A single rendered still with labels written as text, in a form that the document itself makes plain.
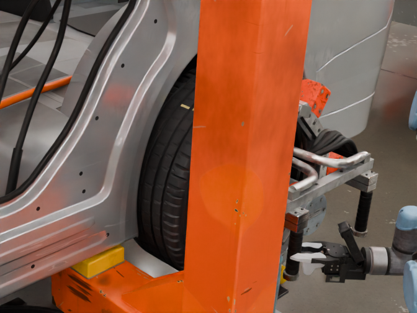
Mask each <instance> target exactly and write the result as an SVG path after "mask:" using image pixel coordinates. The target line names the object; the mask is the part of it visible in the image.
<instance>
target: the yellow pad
mask: <svg viewBox="0 0 417 313"><path fill-rule="evenodd" d="M124 262H125V260H124V247H122V246H120V245H117V246H116V247H113V248H111V249H109V250H106V251H104V252H102V253H100V254H98V255H96V256H94V257H91V258H89V259H87V260H84V261H82V262H80V263H78V264H76V265H74V266H72V267H70V268H71V269H72V270H74V271H75V272H77V273H78V274H80V275H81V276H83V277H84V278H86V279H91V278H93V277H95V276H97V275H99V274H101V273H104V272H106V271H108V270H110V269H112V268H114V267H116V266H118V265H120V264H122V263H124Z"/></svg>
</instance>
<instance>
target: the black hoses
mask: <svg viewBox="0 0 417 313"><path fill-rule="evenodd" d="M308 152H311V153H314V154H317V155H320V156H323V155H325V154H327V153H329V152H334V153H337V154H338V155H341V156H344V157H346V158H348V157H351V156H353V155H355V154H357V153H359V152H358V151H357V147H356V144H355V143H354V141H353V140H352V139H351V138H346V137H345V136H344V135H342V133H341V132H339V131H337V130H331V129H325V130H322V131H321V132H320V133H319V135H318V136H317V138H316V139H315V141H314V143H313V145H312V146H311V148H310V149H309V151H308ZM299 160H300V161H302V162H304V163H307V164H309V165H312V166H317V165H318V164H316V163H312V162H310V161H306V160H304V159H301V158H299Z"/></svg>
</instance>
